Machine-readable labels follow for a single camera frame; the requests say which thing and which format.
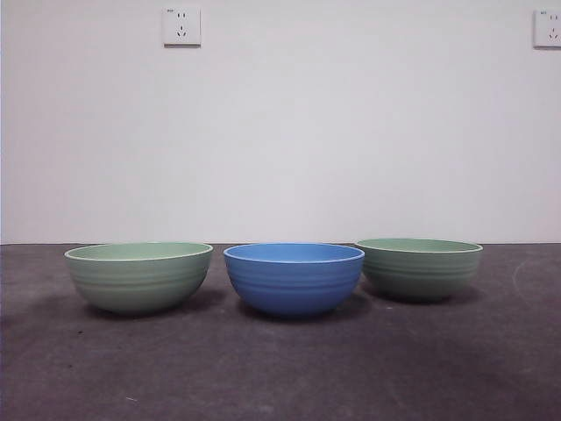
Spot blue ribbed bowl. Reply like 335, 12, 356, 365
223, 242, 366, 318

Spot green ribbed bowl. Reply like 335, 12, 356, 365
354, 238, 485, 303
64, 241, 215, 314

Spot white wall socket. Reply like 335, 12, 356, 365
533, 9, 561, 49
163, 6, 202, 48

